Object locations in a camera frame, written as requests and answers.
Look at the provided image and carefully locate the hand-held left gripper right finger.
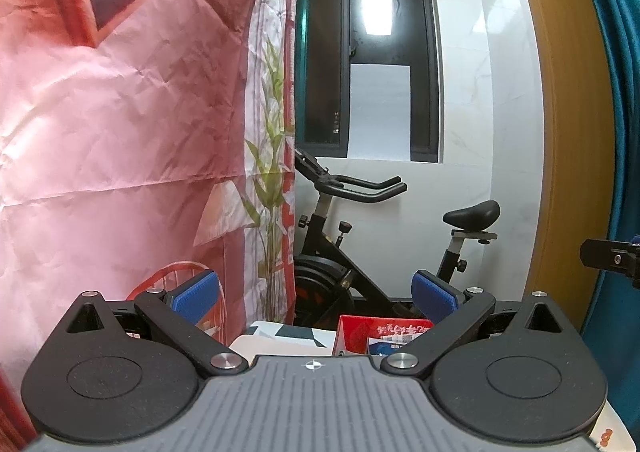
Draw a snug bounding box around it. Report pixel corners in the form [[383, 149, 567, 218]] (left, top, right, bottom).
[[381, 269, 582, 381]]

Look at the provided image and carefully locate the dark framed window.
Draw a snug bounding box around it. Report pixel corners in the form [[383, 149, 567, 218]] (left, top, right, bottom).
[[280, 0, 444, 164]]

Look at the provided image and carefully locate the printed tablecloth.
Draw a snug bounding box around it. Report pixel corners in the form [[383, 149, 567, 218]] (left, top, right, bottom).
[[229, 319, 634, 451]]

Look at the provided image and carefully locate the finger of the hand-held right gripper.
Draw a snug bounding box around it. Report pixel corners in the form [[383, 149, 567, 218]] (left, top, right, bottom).
[[580, 238, 640, 289]]

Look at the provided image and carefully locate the wooden door frame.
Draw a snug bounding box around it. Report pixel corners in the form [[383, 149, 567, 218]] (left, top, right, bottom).
[[507, 0, 617, 334]]

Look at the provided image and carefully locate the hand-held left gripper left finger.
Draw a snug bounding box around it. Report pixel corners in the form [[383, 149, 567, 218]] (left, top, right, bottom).
[[54, 269, 249, 378]]

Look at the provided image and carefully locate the black exercise bike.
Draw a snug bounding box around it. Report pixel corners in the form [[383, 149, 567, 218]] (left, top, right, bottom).
[[292, 148, 501, 329]]

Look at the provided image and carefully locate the teal curtain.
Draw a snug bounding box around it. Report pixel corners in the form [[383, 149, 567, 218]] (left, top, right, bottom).
[[565, 0, 640, 433]]

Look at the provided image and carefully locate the white paper sheet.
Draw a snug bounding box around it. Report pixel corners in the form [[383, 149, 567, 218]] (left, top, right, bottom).
[[348, 63, 414, 162]]

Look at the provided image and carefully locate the blue white packet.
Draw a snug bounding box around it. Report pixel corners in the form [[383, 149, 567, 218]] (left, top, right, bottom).
[[367, 336, 404, 357]]

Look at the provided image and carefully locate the pink printed curtain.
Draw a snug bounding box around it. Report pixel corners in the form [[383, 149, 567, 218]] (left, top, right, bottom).
[[0, 0, 299, 448]]

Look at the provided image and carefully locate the red strawberry print box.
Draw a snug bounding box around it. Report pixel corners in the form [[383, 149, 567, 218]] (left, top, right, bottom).
[[332, 315, 435, 358]]

